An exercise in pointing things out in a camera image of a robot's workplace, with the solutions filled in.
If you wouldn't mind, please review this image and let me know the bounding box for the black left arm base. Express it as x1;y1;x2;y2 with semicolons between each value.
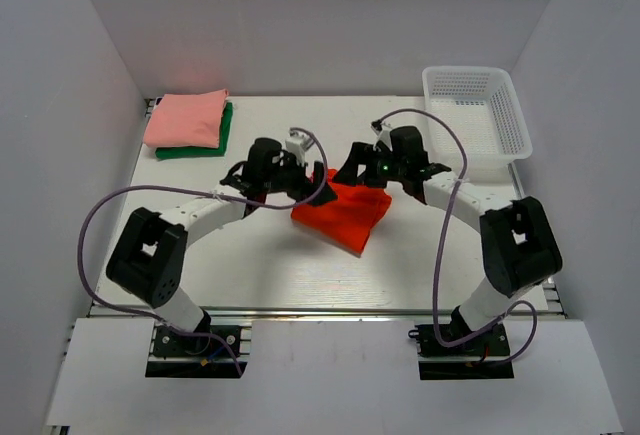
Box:
145;323;251;379

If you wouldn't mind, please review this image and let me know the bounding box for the orange t-shirt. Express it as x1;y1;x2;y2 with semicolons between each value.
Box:
291;169;392;256

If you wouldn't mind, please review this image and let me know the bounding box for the white plastic basket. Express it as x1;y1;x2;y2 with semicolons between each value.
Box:
418;66;533;174

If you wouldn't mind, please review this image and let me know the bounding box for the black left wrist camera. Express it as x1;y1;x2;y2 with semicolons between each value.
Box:
242;137;306;180

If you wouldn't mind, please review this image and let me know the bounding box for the folded green t-shirt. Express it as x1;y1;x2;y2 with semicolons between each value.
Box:
154;102;234;161

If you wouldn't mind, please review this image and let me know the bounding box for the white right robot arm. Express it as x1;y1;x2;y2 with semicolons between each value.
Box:
333;142;563;346

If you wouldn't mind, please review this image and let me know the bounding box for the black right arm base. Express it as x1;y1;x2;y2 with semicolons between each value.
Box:
408;324;514;381

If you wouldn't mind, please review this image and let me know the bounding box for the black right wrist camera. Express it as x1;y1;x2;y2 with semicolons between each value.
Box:
376;124;429;166

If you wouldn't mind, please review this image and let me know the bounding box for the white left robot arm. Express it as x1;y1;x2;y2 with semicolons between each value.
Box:
106;154;337;334

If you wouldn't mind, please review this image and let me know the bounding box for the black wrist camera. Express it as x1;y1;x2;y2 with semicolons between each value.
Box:
242;137;306;180
376;124;429;166

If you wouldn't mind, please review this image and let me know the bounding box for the folded pink t-shirt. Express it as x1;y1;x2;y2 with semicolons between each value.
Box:
143;89;229;148

